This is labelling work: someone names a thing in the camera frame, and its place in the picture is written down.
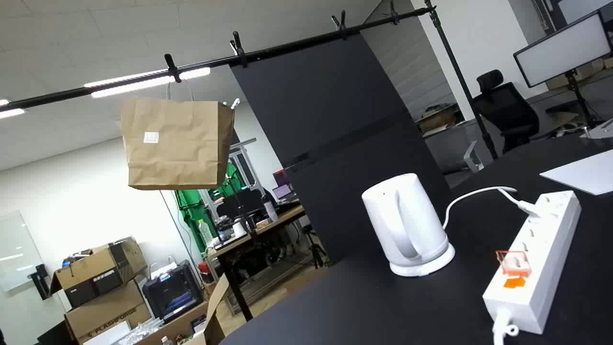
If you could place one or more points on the white power strip orange switch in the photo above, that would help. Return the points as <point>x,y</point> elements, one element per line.
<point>543,255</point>

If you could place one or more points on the black backdrop panel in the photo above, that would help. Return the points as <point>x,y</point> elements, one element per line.
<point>319,127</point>

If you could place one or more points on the wooden desk black legs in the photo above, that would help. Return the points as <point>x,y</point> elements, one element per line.
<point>280,221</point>

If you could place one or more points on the white electric kettle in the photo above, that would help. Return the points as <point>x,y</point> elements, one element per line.
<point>384,211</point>

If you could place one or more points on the green cloth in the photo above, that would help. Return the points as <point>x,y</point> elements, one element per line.
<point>192,217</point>

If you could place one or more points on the black backdrop crossbar pole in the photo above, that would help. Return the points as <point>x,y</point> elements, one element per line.
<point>288,42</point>

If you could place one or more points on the brown paper bag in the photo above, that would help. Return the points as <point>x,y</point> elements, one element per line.
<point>179,140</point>

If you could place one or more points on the black spring clamp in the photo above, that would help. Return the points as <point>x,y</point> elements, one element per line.
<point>340,23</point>
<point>238,48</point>
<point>173,67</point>

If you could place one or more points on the open cardboard box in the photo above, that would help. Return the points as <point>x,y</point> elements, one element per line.
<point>212,318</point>

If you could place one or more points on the black 3D printer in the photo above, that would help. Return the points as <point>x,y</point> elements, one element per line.
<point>171,293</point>

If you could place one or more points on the ceiling light strip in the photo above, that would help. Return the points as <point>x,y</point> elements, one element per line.
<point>10,113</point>
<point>146,81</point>

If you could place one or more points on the black office chair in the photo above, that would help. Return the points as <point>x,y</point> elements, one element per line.
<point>510,108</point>

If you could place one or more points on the white flat board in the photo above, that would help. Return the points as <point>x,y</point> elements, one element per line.
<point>585,173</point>

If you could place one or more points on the wall whiteboard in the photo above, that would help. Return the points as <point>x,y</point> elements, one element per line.
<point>16,251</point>

